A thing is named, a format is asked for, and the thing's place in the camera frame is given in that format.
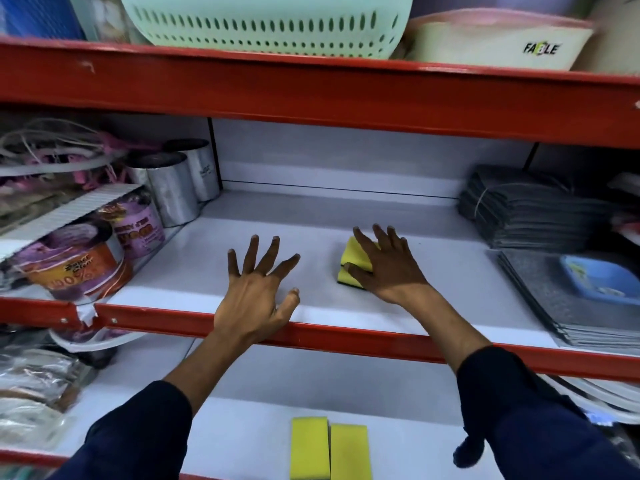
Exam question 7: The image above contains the person's left hand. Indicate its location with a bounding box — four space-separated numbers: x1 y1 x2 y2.
214 235 302 346

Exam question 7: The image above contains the yellow scrub sponge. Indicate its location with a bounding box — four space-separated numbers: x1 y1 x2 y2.
289 417 331 480
336 237 377 290
329 423 374 480

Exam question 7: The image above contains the person's right forearm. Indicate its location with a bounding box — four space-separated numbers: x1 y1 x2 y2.
400 284 640 480

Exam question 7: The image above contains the silver foil tape roll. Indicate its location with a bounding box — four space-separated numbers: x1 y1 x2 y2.
164 138 222 203
124 152 202 229

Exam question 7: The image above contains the stack of white plates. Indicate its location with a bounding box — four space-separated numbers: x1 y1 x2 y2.
537 374 640 426

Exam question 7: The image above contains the bundle of pink and white hangers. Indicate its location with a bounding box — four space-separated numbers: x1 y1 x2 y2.
0 117 151 233

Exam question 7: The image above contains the person's left forearm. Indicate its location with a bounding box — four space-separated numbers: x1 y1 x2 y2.
49 327 257 480

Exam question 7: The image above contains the white corrugated cardboard strip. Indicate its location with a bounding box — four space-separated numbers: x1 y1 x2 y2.
0 183 145 261

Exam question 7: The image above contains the cream container with pink rim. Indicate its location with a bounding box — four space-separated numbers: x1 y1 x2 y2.
397 7 597 72

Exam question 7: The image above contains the pile of clear plastic packets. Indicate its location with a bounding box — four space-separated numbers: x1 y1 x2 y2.
0 326 103 448

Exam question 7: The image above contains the red metal shelf beam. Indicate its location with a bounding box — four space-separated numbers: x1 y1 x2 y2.
94 303 640 384
0 296 82 331
0 36 640 150

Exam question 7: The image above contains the blue plastic tray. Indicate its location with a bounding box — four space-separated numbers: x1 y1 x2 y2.
559 254 640 307

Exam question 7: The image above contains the purple and orange label tape roll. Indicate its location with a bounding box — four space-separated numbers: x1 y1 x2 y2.
9 219 134 302

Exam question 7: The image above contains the mint green perforated plastic basket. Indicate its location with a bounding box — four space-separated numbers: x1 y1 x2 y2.
118 0 416 60

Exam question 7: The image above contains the stack of grey cloths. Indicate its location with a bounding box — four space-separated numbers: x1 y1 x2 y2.
457 164 623 254

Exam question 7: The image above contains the person's right hand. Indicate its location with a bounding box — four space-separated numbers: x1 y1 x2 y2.
342 224 433 308

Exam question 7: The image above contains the blue plastic crate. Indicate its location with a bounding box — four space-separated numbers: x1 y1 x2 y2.
0 0 87 42

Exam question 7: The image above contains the stack of grey mats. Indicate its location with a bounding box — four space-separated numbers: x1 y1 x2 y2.
496 248 640 354

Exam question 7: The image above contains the clear wrapped packet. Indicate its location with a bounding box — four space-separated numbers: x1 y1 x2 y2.
67 0 151 45

